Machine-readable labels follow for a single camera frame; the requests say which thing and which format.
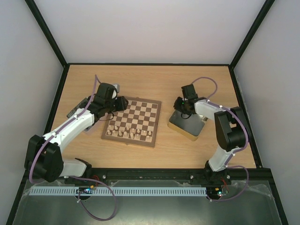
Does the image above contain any light chess pawn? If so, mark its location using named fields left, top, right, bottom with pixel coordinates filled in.
left=112, top=130, right=118, bottom=136

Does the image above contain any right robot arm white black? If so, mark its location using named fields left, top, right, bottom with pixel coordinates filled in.
left=168, top=84, right=249, bottom=184

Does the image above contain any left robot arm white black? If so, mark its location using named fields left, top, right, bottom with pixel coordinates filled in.
left=24, top=83, right=128, bottom=183

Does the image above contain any gold tin with light pieces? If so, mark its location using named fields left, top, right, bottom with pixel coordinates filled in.
left=168, top=110, right=208, bottom=141

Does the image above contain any wooden chess board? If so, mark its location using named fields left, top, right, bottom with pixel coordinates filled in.
left=101, top=97, right=162, bottom=148

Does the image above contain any silver tin with dark pieces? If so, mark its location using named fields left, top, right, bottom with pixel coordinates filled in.
left=63, top=97, right=95, bottom=137

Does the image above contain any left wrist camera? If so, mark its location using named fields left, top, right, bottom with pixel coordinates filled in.
left=113, top=83, right=120, bottom=93

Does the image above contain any black aluminium frame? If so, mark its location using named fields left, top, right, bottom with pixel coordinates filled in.
left=6, top=0, right=288, bottom=225

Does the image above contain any light blue cable duct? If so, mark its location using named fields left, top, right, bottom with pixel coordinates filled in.
left=29, top=187, right=207, bottom=197

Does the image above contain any purple cable loop front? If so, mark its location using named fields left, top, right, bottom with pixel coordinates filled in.
left=76, top=178, right=117, bottom=222

